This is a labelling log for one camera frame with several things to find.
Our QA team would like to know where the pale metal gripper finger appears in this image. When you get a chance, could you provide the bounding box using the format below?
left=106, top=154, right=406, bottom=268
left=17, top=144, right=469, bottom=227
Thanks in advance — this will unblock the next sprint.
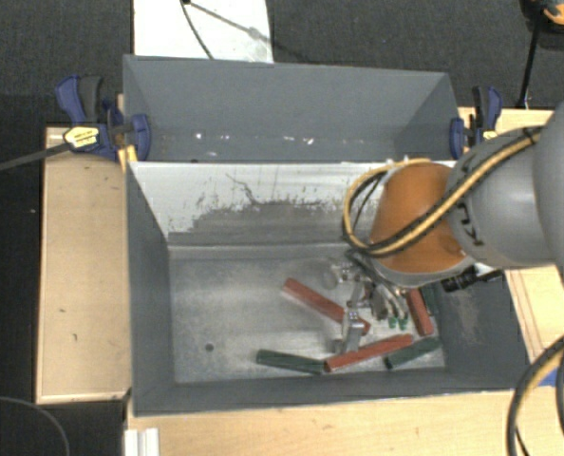
left=334, top=319, right=353, bottom=354
left=347, top=310, right=367, bottom=352

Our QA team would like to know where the red-brown flat block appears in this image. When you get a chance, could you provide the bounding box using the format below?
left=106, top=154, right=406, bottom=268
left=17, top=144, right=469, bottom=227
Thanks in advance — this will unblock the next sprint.
left=281, top=276, right=373, bottom=336
left=322, top=332, right=415, bottom=374
left=404, top=288, right=436, bottom=338

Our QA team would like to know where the dark green flat block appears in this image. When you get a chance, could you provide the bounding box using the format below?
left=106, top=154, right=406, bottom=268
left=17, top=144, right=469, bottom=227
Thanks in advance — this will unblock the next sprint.
left=255, top=349, right=327, bottom=377
left=419, top=284, right=442, bottom=318
left=383, top=336, right=442, bottom=371

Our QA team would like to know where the grey metal bin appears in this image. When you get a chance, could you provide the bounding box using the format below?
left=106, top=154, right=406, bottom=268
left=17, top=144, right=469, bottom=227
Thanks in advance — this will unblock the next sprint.
left=122, top=53, right=533, bottom=417

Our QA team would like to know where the pale wood board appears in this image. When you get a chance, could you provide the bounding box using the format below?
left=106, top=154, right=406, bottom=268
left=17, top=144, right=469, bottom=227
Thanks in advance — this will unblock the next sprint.
left=34, top=124, right=134, bottom=406

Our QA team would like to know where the black cylinder on white bracket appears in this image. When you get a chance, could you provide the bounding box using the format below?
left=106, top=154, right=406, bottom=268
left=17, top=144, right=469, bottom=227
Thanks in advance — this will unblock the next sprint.
left=440, top=267, right=505, bottom=295

